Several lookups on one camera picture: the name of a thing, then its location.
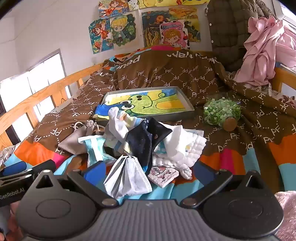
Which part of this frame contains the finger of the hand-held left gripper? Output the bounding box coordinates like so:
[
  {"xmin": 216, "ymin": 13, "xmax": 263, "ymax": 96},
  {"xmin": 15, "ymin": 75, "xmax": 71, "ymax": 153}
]
[
  {"xmin": 0, "ymin": 161, "xmax": 28, "ymax": 178},
  {"xmin": 28, "ymin": 159, "xmax": 57, "ymax": 175}
]

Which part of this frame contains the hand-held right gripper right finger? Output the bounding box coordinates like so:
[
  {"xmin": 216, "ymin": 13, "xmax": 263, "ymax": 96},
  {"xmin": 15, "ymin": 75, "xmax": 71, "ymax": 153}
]
[{"xmin": 180, "ymin": 161, "xmax": 275, "ymax": 208}]

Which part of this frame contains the orange-haired girl blue drawing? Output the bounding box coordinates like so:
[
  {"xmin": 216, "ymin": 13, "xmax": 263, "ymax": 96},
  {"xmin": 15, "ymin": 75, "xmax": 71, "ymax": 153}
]
[{"xmin": 88, "ymin": 18, "xmax": 114, "ymax": 55}]

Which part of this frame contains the person's left hand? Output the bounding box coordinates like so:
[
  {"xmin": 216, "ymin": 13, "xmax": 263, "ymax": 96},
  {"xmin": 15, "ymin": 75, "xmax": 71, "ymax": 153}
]
[{"xmin": 0, "ymin": 201, "xmax": 23, "ymax": 241}]

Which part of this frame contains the cartoon boy pink poster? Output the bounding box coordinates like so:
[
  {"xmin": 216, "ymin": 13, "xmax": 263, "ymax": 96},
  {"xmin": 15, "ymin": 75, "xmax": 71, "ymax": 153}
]
[{"xmin": 160, "ymin": 20, "xmax": 190, "ymax": 49}]

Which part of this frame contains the white air conditioner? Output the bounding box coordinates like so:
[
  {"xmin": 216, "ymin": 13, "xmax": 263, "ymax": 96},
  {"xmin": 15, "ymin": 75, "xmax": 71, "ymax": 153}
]
[{"xmin": 272, "ymin": 0, "xmax": 296, "ymax": 26}]

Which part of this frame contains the orange landscape painting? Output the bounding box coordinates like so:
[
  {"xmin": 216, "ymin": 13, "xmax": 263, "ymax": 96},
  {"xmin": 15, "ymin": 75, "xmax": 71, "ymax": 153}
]
[{"xmin": 168, "ymin": 7, "xmax": 201, "ymax": 43}]

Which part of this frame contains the pink garment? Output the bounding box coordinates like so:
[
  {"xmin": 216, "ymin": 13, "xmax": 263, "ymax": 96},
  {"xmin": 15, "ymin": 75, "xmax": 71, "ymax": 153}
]
[{"xmin": 233, "ymin": 16, "xmax": 296, "ymax": 86}]

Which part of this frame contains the wooden bed frame post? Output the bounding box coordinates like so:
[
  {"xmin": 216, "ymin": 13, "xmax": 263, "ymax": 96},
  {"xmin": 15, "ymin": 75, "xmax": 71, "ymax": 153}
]
[{"xmin": 274, "ymin": 64, "xmax": 296, "ymax": 93}]

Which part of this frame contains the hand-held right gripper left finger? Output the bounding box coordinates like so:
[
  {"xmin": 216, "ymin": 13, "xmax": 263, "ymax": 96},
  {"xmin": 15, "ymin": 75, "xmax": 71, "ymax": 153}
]
[{"xmin": 21, "ymin": 161, "xmax": 119, "ymax": 207}]

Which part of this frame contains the small white printed sock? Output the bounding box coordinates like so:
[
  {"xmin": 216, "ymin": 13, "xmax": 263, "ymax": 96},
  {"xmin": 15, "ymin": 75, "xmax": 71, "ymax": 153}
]
[{"xmin": 180, "ymin": 163, "xmax": 193, "ymax": 180}]

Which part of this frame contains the grey metal tray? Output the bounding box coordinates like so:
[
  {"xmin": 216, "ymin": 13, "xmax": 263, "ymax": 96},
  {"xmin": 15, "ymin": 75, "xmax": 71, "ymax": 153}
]
[{"xmin": 91, "ymin": 86, "xmax": 195, "ymax": 122}]

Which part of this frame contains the floral bedsheet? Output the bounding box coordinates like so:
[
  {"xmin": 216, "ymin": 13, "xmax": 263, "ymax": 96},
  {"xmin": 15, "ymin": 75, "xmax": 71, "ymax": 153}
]
[{"xmin": 0, "ymin": 146, "xmax": 17, "ymax": 169}]

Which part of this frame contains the teal white plastic packet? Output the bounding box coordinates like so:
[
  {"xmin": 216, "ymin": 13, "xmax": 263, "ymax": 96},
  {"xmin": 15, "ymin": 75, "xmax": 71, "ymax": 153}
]
[{"xmin": 78, "ymin": 136, "xmax": 117, "ymax": 168}]

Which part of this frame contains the grey drawstring pouch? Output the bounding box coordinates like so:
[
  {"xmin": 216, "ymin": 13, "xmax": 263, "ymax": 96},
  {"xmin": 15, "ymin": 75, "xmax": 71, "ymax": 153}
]
[{"xmin": 58, "ymin": 120, "xmax": 107, "ymax": 156}]

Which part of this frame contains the green bead jar with cork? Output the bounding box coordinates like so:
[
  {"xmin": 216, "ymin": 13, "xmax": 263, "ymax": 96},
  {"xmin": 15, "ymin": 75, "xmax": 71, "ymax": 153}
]
[{"xmin": 203, "ymin": 97, "xmax": 242, "ymax": 133}]

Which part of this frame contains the blue ocean fish painting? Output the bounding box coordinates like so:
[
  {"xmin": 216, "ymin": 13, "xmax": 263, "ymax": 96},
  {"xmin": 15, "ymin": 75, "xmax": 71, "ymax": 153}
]
[{"xmin": 139, "ymin": 0, "xmax": 183, "ymax": 7}]

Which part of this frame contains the striped white sock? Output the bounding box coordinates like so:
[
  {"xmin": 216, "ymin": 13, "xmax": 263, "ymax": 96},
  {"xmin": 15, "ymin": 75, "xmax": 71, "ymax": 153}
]
[{"xmin": 108, "ymin": 107, "xmax": 149, "ymax": 149}]

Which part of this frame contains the window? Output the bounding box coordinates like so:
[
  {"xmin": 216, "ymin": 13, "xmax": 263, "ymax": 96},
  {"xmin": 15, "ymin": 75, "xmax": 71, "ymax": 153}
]
[{"xmin": 0, "ymin": 49, "xmax": 73, "ymax": 145}]

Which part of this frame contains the dark swirl painting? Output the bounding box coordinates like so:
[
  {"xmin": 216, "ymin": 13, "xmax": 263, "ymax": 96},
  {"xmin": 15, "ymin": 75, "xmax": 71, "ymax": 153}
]
[{"xmin": 141, "ymin": 10, "xmax": 170, "ymax": 47}]

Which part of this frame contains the wooden bed rail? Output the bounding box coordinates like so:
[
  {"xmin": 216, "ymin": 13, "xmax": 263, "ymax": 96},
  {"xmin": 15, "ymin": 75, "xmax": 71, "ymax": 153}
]
[{"xmin": 0, "ymin": 62, "xmax": 104, "ymax": 151}]

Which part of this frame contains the orange-haired girl arms-out drawing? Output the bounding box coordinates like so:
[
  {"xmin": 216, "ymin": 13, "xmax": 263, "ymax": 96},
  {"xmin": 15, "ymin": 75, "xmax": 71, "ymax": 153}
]
[{"xmin": 98, "ymin": 0, "xmax": 130, "ymax": 17}]

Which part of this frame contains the grey white face mask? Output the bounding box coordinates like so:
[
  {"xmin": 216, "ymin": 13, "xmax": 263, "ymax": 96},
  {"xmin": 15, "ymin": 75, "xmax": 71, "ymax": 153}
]
[{"xmin": 103, "ymin": 155, "xmax": 153, "ymax": 199}]

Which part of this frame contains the blond boy drawing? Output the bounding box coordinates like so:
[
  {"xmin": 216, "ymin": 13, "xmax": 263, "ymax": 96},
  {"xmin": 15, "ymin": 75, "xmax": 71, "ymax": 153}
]
[{"xmin": 109, "ymin": 11, "xmax": 142, "ymax": 49}]

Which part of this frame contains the olive puffer jacket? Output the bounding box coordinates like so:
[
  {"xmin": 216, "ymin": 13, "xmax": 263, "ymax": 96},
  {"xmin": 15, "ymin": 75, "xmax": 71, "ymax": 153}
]
[{"xmin": 205, "ymin": 0, "xmax": 278, "ymax": 73}]

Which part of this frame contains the pink fuzzy blanket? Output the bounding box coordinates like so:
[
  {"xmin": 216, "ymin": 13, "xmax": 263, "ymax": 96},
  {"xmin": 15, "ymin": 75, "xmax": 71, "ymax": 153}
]
[{"xmin": 274, "ymin": 190, "xmax": 296, "ymax": 241}]

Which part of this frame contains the white quilted cloth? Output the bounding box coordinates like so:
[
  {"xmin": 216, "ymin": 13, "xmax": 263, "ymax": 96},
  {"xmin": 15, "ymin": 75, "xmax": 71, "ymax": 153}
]
[{"xmin": 151, "ymin": 126, "xmax": 207, "ymax": 168}]

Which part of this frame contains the brown printed blanket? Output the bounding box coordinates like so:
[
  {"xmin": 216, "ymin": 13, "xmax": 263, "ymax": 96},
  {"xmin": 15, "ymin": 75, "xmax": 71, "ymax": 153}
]
[{"xmin": 0, "ymin": 45, "xmax": 296, "ymax": 201}]

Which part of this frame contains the yellow moon dark drawing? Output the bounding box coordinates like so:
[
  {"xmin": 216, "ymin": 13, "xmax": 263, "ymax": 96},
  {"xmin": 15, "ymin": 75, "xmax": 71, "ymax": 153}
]
[{"xmin": 128, "ymin": 0, "xmax": 145, "ymax": 10}]

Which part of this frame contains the pink jellyfish blue painting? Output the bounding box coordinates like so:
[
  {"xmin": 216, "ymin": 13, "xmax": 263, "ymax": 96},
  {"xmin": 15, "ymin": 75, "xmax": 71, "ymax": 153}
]
[{"xmin": 181, "ymin": 0, "xmax": 210, "ymax": 6}]

